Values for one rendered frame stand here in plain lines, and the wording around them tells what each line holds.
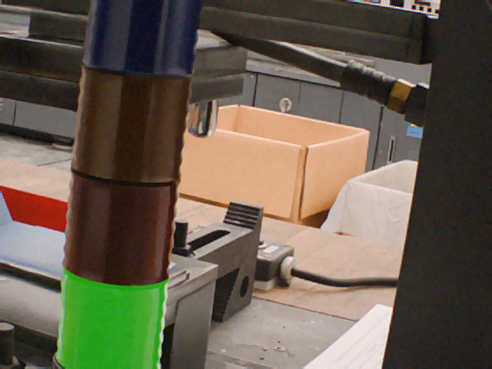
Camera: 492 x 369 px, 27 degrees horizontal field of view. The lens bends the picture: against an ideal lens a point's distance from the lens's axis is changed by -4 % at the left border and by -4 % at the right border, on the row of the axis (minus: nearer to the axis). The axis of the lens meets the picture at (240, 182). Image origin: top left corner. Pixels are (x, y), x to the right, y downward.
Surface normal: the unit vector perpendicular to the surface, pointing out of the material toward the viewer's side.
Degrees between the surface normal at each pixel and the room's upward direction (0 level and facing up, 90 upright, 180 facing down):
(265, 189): 86
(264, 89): 90
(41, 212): 90
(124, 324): 104
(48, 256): 4
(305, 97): 90
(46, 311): 0
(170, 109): 76
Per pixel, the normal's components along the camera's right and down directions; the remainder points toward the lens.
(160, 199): 0.76, -0.01
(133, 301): 0.46, 0.00
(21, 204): -0.38, 0.15
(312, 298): 0.13, -0.97
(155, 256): 0.69, 0.46
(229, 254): 0.92, 0.19
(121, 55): -0.21, 0.41
